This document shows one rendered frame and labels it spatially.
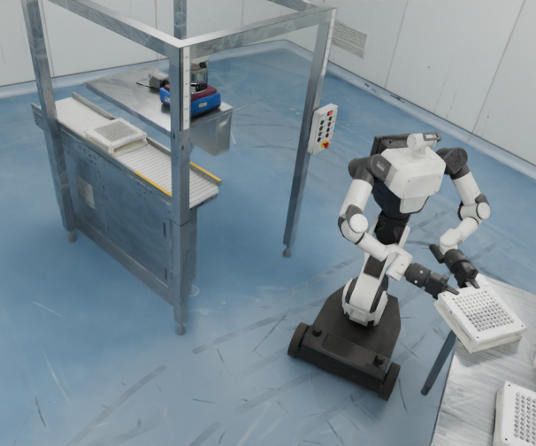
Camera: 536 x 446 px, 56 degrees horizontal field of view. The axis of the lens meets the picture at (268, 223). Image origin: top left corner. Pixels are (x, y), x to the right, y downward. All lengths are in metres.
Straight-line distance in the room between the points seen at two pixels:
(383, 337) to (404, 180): 1.04
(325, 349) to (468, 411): 1.05
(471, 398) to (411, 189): 0.89
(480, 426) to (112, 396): 1.74
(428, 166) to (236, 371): 1.47
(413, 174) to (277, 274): 1.43
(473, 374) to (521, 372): 0.19
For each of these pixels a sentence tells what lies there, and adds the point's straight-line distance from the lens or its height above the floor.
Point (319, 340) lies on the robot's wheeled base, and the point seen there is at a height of 0.21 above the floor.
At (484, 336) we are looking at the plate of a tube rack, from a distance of 2.07.
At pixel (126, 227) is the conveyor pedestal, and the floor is 0.38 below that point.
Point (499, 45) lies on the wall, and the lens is 5.35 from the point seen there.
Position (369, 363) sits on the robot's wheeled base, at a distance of 2.75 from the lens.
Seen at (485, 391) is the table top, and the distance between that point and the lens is 2.00.
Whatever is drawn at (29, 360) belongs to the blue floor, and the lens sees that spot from 3.02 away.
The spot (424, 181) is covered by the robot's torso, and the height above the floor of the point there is 1.18.
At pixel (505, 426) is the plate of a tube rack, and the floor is 0.94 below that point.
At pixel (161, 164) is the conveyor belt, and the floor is 0.85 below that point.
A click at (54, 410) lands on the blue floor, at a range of 2.81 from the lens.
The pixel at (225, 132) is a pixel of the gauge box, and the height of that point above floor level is 1.17.
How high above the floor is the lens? 2.33
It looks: 38 degrees down
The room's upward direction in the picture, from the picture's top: 8 degrees clockwise
